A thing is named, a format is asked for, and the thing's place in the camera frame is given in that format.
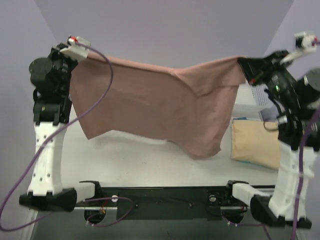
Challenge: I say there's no pink graphic t shirt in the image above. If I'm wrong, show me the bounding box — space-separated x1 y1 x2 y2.
70 54 246 159

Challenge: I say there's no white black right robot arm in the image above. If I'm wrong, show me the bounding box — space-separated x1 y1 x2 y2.
223 50 320 229

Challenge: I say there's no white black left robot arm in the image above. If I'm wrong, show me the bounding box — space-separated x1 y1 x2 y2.
19 40 103 212

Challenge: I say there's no white perforated plastic basket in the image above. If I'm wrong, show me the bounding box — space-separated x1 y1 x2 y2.
232 84 273 120

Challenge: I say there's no folded light blue cloth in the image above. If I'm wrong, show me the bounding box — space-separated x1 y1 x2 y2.
231 117 249 123

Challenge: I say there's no folded cream t shirt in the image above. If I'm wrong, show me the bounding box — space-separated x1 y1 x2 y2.
231 119 281 170

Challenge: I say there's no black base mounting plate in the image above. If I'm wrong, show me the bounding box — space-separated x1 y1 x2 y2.
77 186 248 221

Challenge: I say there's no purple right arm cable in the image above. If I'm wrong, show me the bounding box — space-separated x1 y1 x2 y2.
226 39 320 240

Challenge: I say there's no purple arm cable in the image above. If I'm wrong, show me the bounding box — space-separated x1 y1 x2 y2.
0 42 136 231
226 39 320 240

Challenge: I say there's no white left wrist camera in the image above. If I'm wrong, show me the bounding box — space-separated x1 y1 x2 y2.
59 36 91 62

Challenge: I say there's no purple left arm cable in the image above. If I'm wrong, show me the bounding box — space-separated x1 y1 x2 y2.
0 42 136 231

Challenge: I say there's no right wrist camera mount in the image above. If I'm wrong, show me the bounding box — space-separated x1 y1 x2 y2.
279 31 319 66

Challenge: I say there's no aluminium table edge rail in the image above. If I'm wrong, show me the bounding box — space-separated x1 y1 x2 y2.
29 209 38 230

